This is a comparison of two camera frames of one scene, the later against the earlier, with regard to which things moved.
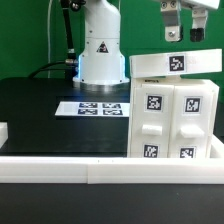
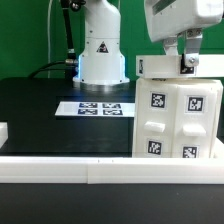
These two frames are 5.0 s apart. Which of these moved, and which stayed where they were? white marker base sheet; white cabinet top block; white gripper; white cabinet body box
Moved: white cabinet top block; white gripper
Stayed: white marker base sheet; white cabinet body box
